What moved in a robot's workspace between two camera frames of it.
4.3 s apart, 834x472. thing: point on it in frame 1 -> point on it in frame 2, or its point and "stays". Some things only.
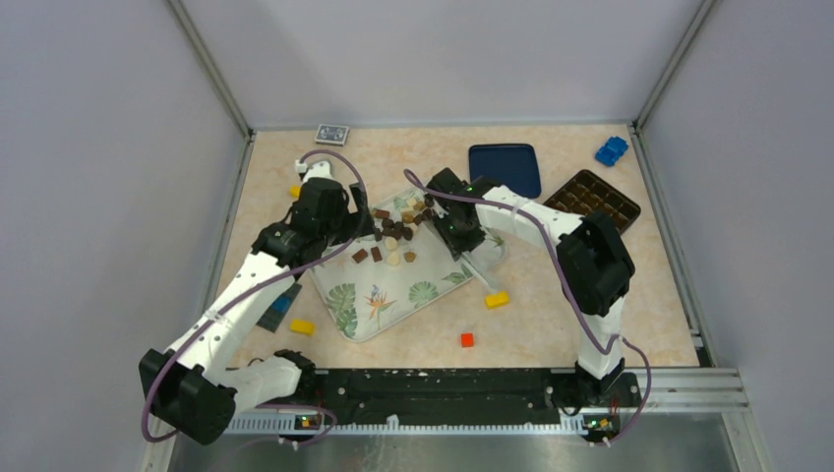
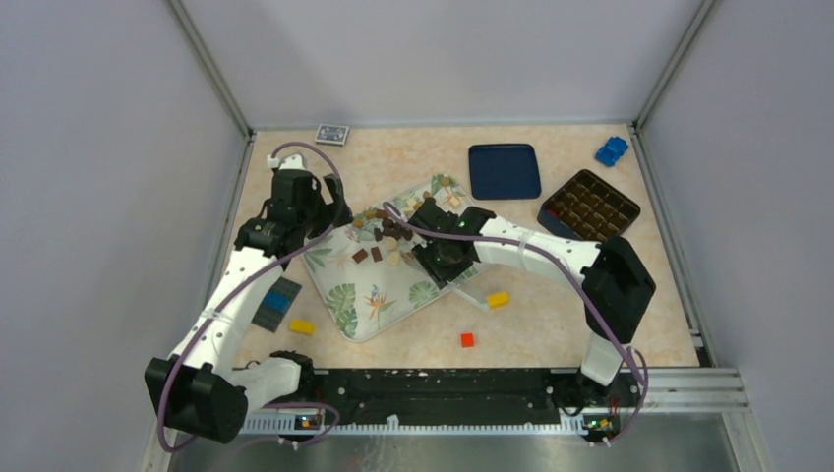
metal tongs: (485, 263) -> (465, 286)
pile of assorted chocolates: (399, 225) stays
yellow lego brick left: (302, 326) stays
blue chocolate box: (586, 192) stays
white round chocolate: (392, 259) stays
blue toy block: (611, 152) stays
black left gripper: (351, 219) -> (333, 214)
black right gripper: (456, 247) -> (441, 276)
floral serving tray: (402, 267) stays
